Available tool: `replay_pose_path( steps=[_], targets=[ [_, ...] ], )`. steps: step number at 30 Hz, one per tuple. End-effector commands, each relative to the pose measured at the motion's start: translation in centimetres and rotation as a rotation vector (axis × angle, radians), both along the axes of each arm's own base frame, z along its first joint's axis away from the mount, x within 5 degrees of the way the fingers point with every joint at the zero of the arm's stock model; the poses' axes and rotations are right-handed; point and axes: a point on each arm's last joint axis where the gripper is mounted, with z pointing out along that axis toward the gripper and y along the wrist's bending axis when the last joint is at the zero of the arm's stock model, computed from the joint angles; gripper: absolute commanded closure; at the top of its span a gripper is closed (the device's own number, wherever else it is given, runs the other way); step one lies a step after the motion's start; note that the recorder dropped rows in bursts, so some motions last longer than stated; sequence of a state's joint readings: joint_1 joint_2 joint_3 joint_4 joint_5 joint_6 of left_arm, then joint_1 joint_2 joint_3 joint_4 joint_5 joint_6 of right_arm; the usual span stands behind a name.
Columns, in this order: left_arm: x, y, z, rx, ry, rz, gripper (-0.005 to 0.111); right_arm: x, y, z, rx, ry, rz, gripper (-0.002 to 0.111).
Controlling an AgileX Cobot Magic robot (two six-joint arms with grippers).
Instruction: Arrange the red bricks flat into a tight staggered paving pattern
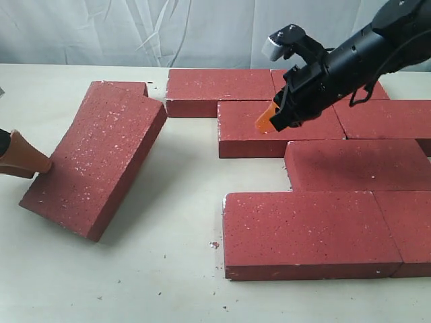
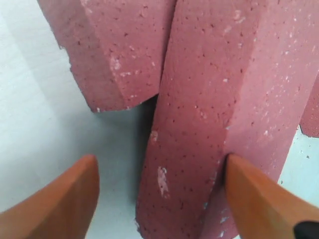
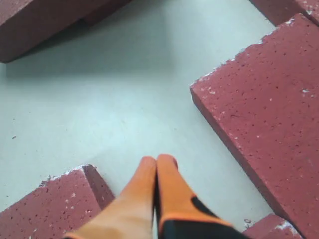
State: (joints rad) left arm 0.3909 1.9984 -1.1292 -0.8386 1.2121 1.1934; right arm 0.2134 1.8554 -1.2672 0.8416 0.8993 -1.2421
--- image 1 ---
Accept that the red placed brick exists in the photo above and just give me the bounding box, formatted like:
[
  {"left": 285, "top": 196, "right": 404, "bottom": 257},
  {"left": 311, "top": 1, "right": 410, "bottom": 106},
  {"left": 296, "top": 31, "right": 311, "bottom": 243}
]
[{"left": 218, "top": 101, "right": 345, "bottom": 158}]

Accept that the red brick third row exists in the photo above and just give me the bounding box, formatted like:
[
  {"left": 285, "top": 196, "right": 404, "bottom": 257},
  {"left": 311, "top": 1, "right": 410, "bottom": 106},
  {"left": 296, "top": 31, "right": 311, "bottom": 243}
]
[{"left": 284, "top": 139, "right": 430, "bottom": 192}]

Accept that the red brick back right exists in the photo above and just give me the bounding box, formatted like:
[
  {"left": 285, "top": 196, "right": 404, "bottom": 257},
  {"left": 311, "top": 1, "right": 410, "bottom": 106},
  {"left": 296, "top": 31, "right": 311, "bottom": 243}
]
[{"left": 271, "top": 69, "right": 391, "bottom": 101}]

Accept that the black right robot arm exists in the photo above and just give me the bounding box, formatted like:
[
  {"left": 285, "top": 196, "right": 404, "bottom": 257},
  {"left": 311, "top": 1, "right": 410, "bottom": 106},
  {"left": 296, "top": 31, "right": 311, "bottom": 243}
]
[{"left": 255, "top": 0, "right": 430, "bottom": 134}]

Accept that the red brick top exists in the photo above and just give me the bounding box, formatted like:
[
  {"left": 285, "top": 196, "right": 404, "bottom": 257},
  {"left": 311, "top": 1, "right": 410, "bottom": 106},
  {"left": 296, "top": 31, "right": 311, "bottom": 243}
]
[{"left": 19, "top": 83, "right": 167, "bottom": 242}]

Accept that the red brick front left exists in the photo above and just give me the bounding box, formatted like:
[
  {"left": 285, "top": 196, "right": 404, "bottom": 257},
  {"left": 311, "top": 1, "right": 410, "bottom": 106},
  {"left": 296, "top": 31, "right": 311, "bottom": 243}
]
[{"left": 223, "top": 191, "right": 403, "bottom": 281}]

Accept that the red brick second row right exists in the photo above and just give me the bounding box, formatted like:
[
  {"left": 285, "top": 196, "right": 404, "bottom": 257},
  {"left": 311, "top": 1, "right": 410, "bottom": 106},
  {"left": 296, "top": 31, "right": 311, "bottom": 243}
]
[{"left": 334, "top": 100, "right": 430, "bottom": 139}]

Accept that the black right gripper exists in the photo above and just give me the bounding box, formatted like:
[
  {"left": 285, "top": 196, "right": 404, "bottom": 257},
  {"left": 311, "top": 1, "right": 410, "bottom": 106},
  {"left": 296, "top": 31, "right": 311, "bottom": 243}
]
[{"left": 255, "top": 50, "right": 364, "bottom": 133}]

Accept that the red brick back left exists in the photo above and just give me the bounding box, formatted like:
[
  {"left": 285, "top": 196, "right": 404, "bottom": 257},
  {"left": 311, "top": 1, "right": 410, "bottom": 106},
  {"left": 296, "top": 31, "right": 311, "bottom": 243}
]
[{"left": 166, "top": 69, "right": 275, "bottom": 118}]

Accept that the red loose brick bottom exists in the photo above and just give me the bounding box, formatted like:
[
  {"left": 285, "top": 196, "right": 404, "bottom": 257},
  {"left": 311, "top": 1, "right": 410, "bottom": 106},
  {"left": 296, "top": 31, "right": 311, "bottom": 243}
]
[{"left": 91, "top": 80, "right": 148, "bottom": 97}]

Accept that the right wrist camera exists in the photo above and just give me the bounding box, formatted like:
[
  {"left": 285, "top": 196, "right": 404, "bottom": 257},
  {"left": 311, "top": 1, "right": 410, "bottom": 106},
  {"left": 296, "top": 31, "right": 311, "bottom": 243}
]
[{"left": 262, "top": 24, "right": 327, "bottom": 64}]

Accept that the white backdrop sheet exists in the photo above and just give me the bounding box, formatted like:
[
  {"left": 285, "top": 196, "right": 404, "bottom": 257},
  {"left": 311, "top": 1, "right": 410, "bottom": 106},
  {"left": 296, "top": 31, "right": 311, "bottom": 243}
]
[{"left": 1, "top": 1, "right": 383, "bottom": 69}]

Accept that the red brick front right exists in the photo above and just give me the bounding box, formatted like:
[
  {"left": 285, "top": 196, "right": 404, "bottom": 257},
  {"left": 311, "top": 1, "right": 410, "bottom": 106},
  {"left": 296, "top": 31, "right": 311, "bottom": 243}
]
[{"left": 374, "top": 190, "right": 430, "bottom": 278}]

